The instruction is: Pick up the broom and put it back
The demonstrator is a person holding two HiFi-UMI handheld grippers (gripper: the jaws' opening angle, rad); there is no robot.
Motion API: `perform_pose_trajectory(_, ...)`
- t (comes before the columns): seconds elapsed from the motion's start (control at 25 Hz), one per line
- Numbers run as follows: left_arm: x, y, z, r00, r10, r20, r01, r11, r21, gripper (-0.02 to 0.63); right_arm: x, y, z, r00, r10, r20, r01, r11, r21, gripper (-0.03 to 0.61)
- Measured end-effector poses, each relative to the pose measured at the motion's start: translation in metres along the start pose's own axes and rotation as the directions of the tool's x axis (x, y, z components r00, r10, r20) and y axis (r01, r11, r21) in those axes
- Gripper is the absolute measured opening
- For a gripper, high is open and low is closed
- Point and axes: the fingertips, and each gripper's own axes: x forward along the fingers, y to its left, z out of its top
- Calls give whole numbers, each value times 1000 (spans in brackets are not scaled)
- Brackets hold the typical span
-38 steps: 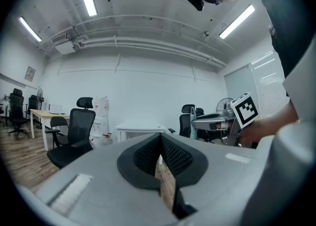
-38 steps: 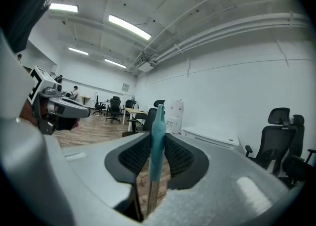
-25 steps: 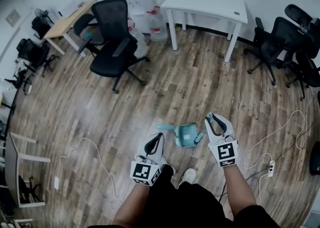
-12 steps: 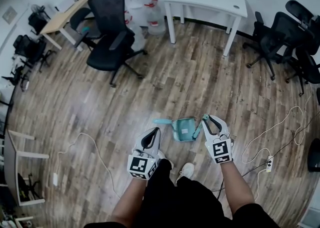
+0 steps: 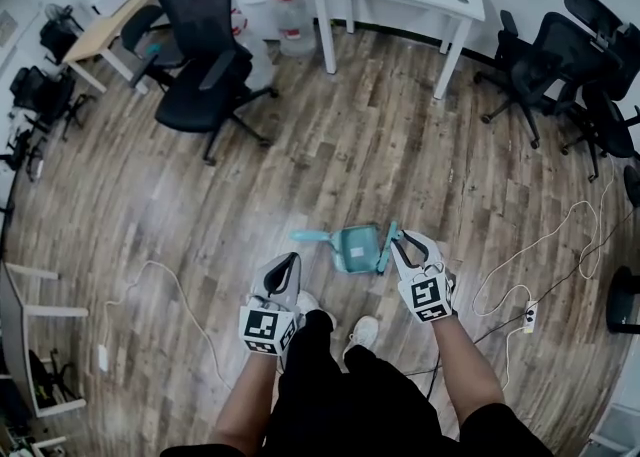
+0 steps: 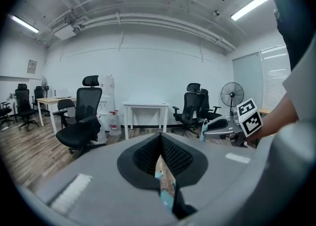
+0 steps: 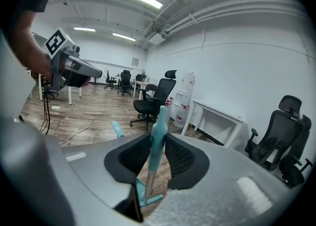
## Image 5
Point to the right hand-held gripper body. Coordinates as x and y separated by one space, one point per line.
427 297

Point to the black chair with teal armrest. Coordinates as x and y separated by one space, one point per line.
142 27

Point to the large black mesh office chair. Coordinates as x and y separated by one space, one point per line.
200 45

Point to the person's right white shoe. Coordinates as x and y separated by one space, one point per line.
364 330

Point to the person's left white shoe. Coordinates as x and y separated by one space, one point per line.
307 301

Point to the person's black trousers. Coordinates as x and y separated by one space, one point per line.
360 405

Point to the person's left forearm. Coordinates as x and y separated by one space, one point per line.
245 400

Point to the white power strip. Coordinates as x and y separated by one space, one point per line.
530 316

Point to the person's right forearm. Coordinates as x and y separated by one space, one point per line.
467 370

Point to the person's white shoe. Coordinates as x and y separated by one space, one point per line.
307 301
364 330

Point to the black round stool base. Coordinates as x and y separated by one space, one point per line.
625 300

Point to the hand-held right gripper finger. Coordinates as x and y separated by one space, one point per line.
402 257
427 247

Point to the teal broom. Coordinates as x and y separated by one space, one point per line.
389 250

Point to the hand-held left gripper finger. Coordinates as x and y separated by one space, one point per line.
294 285
261 279

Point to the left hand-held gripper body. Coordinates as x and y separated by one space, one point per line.
262 327

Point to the teal dustpan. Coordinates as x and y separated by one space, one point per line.
357 250

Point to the light wooden desk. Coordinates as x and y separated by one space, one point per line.
97 35

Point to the white shelf frame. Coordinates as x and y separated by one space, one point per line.
22 325

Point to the black equipment pile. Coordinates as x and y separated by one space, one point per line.
22 155

